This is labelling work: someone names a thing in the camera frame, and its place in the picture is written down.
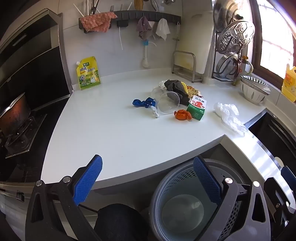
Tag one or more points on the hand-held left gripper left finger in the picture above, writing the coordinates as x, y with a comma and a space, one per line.
89, 179

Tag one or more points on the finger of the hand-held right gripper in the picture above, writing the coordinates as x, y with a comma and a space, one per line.
275, 188
288, 174

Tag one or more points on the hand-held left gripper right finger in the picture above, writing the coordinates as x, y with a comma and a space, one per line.
208, 183

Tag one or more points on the grey perforated trash bin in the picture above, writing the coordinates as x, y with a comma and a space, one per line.
182, 178

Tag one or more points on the white plastic bag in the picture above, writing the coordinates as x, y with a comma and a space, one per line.
227, 113

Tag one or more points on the orange red wrapper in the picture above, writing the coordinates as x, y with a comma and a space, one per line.
182, 115

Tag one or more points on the green red carton box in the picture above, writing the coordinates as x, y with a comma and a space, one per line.
196, 108

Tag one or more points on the clear plastic cup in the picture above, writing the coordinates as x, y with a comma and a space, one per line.
168, 103
156, 92

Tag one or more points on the red patterned snack packet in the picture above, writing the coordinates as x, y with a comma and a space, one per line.
193, 91

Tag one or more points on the black kitchen sink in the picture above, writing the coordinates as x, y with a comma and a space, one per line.
275, 134

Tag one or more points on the person's dark clothing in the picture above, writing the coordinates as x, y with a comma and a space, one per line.
120, 222

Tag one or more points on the black gas stove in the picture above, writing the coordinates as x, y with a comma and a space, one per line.
20, 139

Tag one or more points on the large white ribbed bowl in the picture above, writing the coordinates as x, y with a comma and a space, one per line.
253, 95

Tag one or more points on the yellow detergent bottle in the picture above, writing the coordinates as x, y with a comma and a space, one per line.
289, 83

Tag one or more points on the dark grey cloth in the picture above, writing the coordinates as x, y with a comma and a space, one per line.
177, 89

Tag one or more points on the patterned bowl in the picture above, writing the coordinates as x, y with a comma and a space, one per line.
254, 81

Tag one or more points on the dark frying pan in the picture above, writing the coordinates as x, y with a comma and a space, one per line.
13, 113

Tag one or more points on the yellow lid wipes pack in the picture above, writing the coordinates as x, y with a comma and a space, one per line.
184, 85

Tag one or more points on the yellow green spout pouch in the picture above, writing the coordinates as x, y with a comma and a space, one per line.
88, 73

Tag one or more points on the metal cutting board rack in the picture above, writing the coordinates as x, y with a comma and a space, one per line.
193, 69

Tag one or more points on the glass pot lid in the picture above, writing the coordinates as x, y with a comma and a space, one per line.
225, 64

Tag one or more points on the black lid rack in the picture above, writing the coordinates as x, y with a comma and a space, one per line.
215, 58

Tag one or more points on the black range hood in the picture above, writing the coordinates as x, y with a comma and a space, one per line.
32, 58

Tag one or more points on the blue white bottle brush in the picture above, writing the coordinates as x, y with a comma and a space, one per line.
145, 54

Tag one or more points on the window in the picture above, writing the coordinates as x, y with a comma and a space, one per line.
275, 34

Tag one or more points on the white plastic strip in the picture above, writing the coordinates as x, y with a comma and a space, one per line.
120, 39

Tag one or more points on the perforated steel steamer tray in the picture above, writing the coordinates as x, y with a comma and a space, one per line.
235, 36

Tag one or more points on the white cutting board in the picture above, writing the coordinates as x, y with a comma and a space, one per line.
196, 34

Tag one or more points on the white hanging spatula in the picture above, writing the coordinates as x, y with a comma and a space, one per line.
177, 31

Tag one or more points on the pink dishcloth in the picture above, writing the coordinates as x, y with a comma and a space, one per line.
97, 22

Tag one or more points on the white hanging cloth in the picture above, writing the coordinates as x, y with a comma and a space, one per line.
163, 29

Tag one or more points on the purple grey rag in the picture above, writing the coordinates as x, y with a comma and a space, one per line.
143, 27

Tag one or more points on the white chopsticks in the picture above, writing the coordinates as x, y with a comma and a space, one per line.
79, 10

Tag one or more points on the dark metal utensils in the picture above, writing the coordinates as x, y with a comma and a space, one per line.
93, 9

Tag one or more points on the steel pot lid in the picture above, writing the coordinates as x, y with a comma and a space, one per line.
229, 12

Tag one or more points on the straw pot brush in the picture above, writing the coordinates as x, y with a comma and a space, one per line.
138, 4

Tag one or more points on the dark wall hook rail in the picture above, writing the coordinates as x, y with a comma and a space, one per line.
134, 16

